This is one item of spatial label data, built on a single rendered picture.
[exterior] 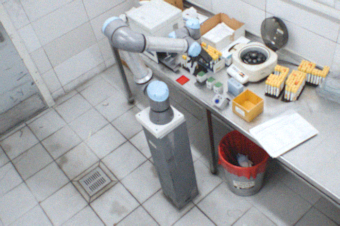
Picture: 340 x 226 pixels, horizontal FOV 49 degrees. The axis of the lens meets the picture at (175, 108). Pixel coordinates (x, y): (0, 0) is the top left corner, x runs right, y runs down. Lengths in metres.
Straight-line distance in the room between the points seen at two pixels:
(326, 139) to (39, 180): 2.34
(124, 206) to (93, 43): 1.75
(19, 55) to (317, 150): 2.59
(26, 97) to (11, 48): 0.53
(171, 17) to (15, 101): 1.85
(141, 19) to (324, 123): 1.33
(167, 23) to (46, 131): 1.77
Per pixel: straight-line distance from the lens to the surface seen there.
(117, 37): 1.85
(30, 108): 3.91
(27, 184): 3.48
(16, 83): 3.71
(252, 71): 2.37
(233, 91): 2.33
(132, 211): 2.99
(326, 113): 2.31
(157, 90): 2.09
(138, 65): 2.08
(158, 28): 2.53
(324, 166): 2.08
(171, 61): 2.57
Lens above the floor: 2.56
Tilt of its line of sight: 46 degrees down
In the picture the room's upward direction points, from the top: 12 degrees counter-clockwise
